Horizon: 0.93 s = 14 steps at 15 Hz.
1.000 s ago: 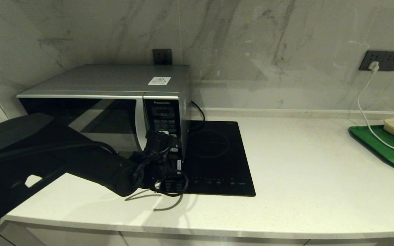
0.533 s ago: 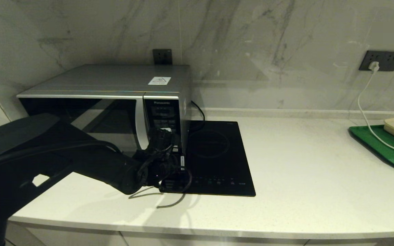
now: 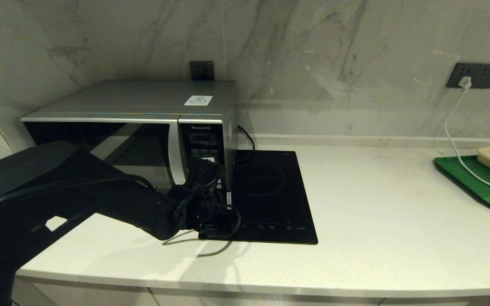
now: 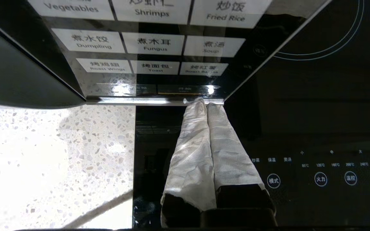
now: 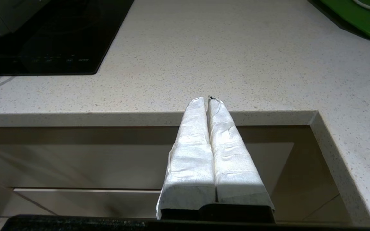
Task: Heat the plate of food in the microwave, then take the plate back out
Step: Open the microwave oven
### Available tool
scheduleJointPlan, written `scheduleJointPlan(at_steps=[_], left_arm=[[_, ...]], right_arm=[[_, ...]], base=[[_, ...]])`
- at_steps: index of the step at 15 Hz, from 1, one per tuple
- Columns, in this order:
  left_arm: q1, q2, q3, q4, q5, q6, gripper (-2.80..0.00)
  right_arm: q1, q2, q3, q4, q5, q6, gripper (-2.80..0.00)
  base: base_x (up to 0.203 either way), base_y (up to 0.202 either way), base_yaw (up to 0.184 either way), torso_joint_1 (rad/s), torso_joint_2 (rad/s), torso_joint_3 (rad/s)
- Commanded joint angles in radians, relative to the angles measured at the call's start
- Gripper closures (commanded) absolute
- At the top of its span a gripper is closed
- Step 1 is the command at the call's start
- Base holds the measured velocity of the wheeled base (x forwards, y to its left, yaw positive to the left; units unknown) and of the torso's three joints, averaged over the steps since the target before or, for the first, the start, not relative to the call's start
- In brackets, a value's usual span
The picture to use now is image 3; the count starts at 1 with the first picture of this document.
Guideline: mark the white warning sticker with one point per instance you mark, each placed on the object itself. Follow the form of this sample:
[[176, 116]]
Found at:
[[198, 100]]

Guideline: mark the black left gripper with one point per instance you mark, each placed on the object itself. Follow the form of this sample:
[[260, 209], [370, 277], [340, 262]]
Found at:
[[206, 204]]

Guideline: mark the silver microwave oven body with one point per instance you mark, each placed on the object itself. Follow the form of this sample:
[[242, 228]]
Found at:
[[143, 97]]

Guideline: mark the black induction cooktop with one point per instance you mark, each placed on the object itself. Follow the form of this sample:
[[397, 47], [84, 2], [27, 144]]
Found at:
[[279, 191]]

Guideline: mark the small dark wall outlet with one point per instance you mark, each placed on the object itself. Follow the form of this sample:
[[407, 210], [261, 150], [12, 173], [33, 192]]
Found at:
[[202, 71]]

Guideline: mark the wide dark wall outlet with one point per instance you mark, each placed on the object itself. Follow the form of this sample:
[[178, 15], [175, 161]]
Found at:
[[483, 75]]

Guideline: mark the green plastic tray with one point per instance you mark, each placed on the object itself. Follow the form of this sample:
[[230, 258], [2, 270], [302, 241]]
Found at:
[[483, 197]]

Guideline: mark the white power plug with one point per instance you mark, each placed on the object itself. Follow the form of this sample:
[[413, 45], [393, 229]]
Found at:
[[465, 83]]

